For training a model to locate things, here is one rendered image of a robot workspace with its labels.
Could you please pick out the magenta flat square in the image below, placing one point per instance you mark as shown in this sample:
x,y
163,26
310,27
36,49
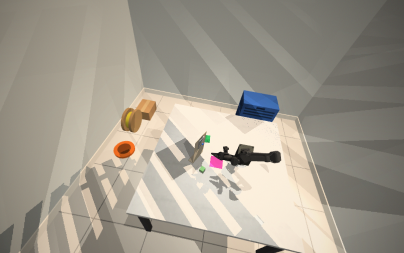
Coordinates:
x,y
216,163

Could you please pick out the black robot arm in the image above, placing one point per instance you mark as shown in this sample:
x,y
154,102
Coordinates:
x,y
246,155

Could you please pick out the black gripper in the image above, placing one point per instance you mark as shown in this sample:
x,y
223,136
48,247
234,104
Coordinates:
x,y
221,156

